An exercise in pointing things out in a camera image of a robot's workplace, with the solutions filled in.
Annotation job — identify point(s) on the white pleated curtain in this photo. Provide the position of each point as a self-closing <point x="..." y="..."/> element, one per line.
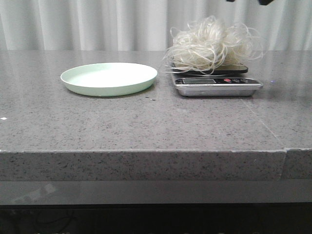
<point x="143" y="25"/>

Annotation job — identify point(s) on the light green round plate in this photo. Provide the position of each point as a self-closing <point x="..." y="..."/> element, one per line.
<point x="109" y="79"/>

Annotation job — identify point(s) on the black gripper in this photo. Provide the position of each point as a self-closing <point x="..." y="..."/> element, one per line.
<point x="260" y="2"/>

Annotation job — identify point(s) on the silver digital kitchen scale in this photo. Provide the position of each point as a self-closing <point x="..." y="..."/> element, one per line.
<point x="224" y="81"/>

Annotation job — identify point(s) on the white vermicelli noodle bundle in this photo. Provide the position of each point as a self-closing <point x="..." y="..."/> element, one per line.
<point x="208" y="44"/>

